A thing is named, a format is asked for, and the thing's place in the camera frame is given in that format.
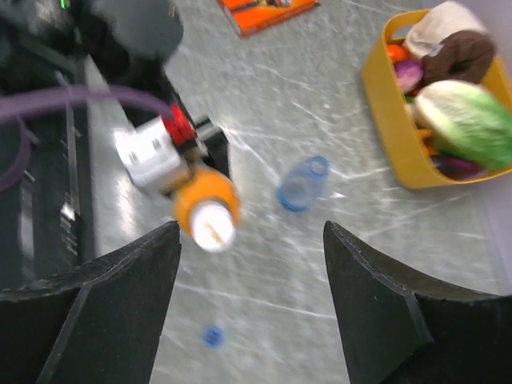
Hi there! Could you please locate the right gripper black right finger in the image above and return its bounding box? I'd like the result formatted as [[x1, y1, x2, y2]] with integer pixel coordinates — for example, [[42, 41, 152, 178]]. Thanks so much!
[[323, 221, 511, 383]]

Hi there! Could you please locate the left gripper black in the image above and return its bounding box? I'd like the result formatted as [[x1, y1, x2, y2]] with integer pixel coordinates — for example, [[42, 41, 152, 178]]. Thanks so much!
[[167, 114, 231, 177]]

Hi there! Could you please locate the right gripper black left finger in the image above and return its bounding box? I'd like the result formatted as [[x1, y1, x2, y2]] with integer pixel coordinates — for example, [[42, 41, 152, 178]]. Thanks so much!
[[1, 222, 181, 383]]

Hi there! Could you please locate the orange drink bottle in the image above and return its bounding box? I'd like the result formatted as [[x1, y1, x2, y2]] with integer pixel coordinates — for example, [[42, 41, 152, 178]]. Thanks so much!
[[173, 166, 240, 238]]

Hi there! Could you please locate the white bottle cap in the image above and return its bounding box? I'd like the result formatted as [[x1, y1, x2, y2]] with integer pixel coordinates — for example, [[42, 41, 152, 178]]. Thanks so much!
[[189, 201, 237, 253]]

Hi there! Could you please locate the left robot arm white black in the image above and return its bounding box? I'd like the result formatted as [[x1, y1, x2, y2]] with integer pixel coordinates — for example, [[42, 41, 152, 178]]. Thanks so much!
[[1, 1, 189, 118]]

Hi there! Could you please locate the clear blue water bottle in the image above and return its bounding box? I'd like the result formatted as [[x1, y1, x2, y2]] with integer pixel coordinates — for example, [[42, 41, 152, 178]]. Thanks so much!
[[277, 155, 330, 212]]

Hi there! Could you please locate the blue bottle cap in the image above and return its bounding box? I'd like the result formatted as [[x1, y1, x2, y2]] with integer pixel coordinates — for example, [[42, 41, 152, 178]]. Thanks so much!
[[202, 326, 224, 349]]

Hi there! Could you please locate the orange razor box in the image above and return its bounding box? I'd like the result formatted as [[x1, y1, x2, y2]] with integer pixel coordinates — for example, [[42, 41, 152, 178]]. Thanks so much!
[[218, 0, 319, 38]]

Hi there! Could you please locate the yellow plastic basket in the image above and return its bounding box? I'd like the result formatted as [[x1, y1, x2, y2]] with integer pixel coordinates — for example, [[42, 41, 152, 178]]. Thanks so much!
[[361, 9, 511, 190]]

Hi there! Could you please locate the plush cabbage toy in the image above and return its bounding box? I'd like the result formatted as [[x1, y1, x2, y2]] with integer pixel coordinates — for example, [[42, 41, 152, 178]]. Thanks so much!
[[410, 80, 511, 171]]

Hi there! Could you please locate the brown beige plush toy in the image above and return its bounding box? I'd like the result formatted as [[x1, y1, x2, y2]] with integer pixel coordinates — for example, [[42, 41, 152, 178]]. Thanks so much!
[[403, 1, 497, 86]]

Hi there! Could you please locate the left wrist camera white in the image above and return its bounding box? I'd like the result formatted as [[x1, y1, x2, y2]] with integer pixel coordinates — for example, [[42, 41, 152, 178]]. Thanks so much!
[[115, 103, 190, 195]]

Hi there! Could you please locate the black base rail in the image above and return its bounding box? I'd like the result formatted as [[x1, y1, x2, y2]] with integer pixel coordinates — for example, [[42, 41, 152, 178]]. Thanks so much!
[[1, 88, 97, 290]]

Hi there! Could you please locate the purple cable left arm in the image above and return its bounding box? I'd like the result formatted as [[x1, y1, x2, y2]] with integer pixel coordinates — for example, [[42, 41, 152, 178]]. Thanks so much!
[[0, 85, 177, 193]]

